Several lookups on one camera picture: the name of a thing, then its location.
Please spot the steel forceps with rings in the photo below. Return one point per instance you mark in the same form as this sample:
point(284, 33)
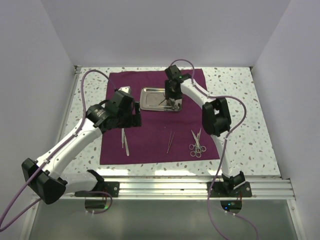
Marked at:
point(196, 144)

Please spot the small steel ring scissors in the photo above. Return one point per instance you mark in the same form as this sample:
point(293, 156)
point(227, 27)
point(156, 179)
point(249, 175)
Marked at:
point(203, 147)

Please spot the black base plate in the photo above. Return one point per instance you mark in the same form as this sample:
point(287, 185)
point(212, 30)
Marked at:
point(110, 187)
point(218, 190)

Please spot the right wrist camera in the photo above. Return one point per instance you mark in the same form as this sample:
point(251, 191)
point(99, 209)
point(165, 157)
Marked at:
point(174, 74)

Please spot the aluminium front rail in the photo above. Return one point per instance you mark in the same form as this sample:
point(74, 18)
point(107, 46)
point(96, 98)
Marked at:
point(195, 188)

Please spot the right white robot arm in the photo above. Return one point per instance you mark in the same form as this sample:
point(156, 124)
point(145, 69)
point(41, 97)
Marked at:
point(216, 122)

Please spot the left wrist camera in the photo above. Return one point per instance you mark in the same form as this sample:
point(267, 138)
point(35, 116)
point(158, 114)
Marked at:
point(123, 98)

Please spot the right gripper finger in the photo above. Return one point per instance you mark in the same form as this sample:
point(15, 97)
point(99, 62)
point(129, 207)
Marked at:
point(178, 102)
point(169, 102)

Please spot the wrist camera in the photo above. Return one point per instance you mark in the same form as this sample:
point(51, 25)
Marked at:
point(123, 98)
point(174, 74)

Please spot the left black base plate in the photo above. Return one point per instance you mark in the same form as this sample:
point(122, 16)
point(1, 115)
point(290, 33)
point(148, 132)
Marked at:
point(110, 187)

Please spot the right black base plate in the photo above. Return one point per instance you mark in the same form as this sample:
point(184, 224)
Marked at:
point(218, 190)

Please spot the steel surgical scissors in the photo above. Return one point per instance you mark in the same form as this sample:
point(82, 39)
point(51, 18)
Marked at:
point(196, 153)

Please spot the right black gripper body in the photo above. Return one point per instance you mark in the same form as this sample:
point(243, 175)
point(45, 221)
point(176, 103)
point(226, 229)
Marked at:
point(170, 93)

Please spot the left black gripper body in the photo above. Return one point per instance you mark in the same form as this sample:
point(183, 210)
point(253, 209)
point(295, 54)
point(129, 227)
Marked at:
point(125, 115)

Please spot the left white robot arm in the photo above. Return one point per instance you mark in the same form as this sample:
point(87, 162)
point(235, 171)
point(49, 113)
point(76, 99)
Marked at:
point(45, 174)

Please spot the fine pointed steel tweezers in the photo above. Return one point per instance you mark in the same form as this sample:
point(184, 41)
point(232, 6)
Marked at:
point(171, 137)

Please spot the steel straight probe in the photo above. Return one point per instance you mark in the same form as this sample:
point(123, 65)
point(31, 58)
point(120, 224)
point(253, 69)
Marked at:
point(126, 146)

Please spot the steel instrument tray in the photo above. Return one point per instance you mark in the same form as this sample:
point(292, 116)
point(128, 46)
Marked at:
point(150, 97)

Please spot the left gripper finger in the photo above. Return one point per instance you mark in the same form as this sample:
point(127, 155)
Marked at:
point(123, 125)
point(137, 118)

